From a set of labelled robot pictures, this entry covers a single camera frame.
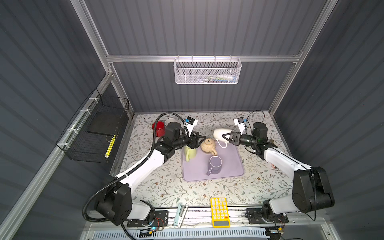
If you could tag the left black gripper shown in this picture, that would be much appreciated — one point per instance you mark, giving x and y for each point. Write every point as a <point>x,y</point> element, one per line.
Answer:
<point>193,143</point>

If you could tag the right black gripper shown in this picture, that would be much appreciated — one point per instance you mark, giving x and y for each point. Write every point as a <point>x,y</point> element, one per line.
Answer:
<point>236,138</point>

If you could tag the white cream mug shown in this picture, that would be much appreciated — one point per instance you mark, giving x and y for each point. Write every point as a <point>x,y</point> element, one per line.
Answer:
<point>218,136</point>

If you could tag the beige ceramic teapot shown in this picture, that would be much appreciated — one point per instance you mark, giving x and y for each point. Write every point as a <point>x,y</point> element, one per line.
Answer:
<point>209,147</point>

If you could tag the purple mug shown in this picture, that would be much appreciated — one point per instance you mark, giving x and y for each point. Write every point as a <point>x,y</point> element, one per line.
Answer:
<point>214,165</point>

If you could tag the red mug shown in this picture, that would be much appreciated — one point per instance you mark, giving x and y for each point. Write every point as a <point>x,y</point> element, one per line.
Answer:
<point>159,128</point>

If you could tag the blue floral mug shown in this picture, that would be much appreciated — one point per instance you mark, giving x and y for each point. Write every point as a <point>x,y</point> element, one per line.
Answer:
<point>170,120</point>

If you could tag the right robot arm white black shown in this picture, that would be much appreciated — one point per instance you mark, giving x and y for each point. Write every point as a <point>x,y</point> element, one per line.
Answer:
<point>311,187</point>

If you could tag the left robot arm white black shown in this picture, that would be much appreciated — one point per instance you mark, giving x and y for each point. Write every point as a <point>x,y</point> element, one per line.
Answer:
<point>114,202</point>

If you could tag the light green mug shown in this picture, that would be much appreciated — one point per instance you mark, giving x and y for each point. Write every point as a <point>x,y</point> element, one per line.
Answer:
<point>189,153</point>

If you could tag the lilac plastic tray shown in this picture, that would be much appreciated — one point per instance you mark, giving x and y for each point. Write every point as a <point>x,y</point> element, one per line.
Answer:
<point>196,169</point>

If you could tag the floral table mat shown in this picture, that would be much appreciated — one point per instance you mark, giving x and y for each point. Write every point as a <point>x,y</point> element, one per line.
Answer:
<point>166,187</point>

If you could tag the pens in white basket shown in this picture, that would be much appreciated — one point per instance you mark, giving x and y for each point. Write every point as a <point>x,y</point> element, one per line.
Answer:
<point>220,79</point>

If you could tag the light green stapler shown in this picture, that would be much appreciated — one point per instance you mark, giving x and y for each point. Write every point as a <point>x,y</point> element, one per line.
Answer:
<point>180,215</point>

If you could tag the yellow calculator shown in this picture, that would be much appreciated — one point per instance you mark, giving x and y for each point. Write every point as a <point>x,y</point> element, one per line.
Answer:
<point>220,212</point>

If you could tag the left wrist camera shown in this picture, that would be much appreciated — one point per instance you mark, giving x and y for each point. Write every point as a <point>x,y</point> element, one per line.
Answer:
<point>190,124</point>

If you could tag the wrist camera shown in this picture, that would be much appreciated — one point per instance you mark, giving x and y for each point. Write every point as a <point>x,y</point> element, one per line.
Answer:
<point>190,124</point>
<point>241,124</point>

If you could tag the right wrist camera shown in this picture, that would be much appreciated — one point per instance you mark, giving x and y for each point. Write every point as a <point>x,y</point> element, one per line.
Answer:
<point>241,124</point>

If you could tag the white wire wall basket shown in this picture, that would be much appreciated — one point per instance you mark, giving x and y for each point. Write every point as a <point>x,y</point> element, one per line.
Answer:
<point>188,71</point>

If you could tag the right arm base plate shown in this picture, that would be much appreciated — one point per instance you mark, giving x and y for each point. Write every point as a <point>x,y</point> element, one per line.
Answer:
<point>265,216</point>

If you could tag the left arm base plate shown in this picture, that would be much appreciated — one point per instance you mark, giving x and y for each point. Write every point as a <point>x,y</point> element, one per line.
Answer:
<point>158,218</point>

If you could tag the black wire side basket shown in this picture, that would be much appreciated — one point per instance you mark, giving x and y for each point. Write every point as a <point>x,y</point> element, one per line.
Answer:
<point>88,139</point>

